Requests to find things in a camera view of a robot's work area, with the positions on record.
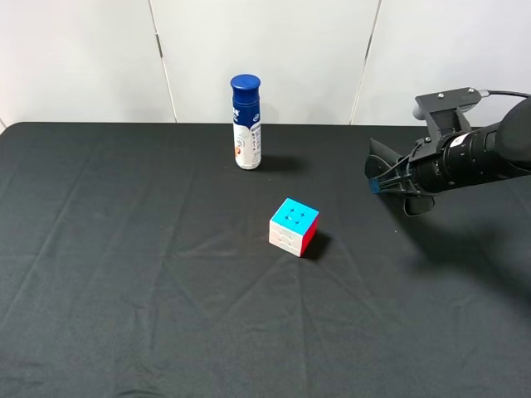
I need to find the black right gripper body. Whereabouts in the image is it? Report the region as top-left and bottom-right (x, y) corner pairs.
(406, 138), (446, 197)

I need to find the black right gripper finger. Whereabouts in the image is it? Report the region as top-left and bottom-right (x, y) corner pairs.
(368, 177), (417, 196)
(383, 157), (411, 178)

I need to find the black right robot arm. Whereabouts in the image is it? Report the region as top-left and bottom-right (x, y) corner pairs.
(364, 98), (530, 197)

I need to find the colourful puzzle cube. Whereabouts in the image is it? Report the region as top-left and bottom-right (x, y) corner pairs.
(269, 198), (319, 257)

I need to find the blue capped white bottle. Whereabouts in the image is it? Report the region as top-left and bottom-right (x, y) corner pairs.
(231, 74), (261, 170)

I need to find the black table cloth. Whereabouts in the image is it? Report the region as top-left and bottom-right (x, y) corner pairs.
(1, 123), (530, 397)

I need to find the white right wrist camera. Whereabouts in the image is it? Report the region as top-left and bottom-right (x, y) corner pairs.
(412, 87), (490, 142)

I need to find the black right camera cable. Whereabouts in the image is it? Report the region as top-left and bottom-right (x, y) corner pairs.
(480, 88), (531, 100)

